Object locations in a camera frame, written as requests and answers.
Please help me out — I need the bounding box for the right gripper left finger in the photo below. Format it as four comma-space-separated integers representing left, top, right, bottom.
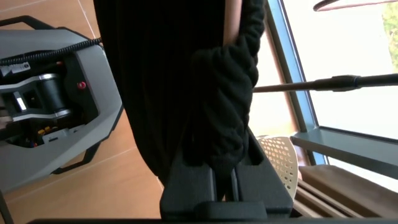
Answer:
160, 149, 218, 218

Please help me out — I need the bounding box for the white laundry basket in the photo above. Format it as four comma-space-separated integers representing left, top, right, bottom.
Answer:
256, 136, 300, 200

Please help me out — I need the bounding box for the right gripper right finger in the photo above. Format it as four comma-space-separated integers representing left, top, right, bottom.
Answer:
234, 127, 293, 218

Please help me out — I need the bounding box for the black garment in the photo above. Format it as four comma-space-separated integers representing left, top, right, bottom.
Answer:
93, 0, 267, 200

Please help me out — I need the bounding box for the black clothes rack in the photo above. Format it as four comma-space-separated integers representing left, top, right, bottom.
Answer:
253, 73, 398, 93

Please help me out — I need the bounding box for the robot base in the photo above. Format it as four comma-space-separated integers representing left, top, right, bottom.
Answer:
0, 15, 124, 194

